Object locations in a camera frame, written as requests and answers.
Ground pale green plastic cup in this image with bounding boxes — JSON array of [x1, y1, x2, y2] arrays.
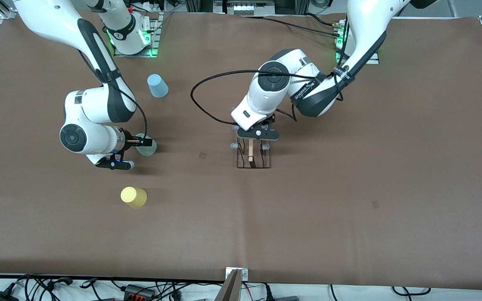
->
[[134, 133, 158, 157]]

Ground black wire cup holder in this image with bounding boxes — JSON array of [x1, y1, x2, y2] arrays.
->
[[231, 138, 272, 169]]

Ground yellow plastic cup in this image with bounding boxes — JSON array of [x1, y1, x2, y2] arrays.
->
[[120, 186, 148, 208]]

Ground light blue plastic cup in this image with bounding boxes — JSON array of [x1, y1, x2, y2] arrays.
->
[[147, 74, 169, 99]]

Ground brown table cover sheet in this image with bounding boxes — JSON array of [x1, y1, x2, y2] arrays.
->
[[0, 9, 482, 291]]

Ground grey control box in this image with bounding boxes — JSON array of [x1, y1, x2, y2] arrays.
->
[[214, 0, 276, 16]]

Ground white power strip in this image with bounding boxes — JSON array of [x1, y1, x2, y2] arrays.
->
[[130, 0, 167, 13]]

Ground black orange terminal box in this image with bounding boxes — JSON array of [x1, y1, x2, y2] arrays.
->
[[123, 284, 156, 300]]

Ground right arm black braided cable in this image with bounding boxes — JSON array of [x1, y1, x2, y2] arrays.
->
[[78, 49, 148, 140]]

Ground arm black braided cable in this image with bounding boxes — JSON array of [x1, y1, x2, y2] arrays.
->
[[190, 69, 348, 126], [78, 49, 148, 140]]

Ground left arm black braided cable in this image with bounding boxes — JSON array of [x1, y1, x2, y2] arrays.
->
[[190, 69, 348, 126]]

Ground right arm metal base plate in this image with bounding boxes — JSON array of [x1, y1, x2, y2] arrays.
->
[[113, 13, 160, 58]]

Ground black power cables pair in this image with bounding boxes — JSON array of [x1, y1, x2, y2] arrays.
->
[[241, 13, 346, 39]]

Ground small metal clamp bracket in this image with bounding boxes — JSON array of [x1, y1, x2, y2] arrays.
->
[[226, 268, 249, 281]]

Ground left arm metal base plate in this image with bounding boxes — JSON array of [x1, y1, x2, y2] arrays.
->
[[335, 42, 380, 64]]

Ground tangled black floor cables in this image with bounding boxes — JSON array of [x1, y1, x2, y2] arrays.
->
[[0, 274, 225, 301]]

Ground grey camera support bar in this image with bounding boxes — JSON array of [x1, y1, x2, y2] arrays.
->
[[215, 270, 241, 301]]

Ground aluminium frame corner post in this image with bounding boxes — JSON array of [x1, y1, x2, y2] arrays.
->
[[0, 0, 16, 20]]

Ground black looped floor cable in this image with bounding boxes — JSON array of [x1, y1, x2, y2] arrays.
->
[[392, 286, 432, 296]]

